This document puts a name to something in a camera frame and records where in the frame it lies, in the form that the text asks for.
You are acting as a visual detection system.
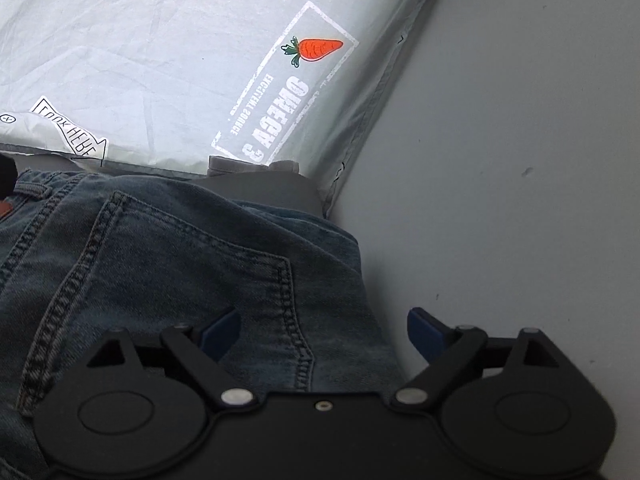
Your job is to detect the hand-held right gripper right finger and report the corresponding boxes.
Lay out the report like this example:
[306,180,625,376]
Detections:
[392,307,576,413]

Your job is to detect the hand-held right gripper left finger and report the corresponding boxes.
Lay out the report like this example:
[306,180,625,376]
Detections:
[75,308,261,413]

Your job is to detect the blue denim jeans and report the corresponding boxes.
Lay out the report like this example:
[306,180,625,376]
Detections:
[0,167,407,480]

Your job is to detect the white printed sheet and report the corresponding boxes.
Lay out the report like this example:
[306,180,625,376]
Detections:
[0,0,448,218]

